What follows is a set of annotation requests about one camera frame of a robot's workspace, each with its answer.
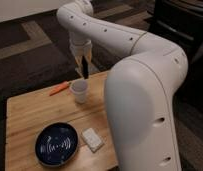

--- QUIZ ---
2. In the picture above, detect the white rectangular sponge block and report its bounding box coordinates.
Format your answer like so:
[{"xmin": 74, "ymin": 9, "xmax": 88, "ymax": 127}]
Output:
[{"xmin": 81, "ymin": 128, "xmax": 104, "ymax": 153}]

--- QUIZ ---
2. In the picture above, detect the orange carrot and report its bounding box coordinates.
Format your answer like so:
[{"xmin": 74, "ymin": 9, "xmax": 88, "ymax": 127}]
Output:
[{"xmin": 49, "ymin": 81, "xmax": 70, "ymax": 96}]

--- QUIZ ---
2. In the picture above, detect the black cabinet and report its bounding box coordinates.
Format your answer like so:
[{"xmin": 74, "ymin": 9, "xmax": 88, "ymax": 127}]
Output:
[{"xmin": 149, "ymin": 0, "xmax": 203, "ymax": 60}]

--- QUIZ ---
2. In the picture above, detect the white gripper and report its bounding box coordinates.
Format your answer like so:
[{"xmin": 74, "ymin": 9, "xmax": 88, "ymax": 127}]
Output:
[{"xmin": 70, "ymin": 40, "xmax": 92, "ymax": 74}]

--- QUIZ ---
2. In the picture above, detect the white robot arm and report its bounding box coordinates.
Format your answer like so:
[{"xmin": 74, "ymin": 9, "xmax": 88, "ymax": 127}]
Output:
[{"xmin": 57, "ymin": 0, "xmax": 188, "ymax": 171}]

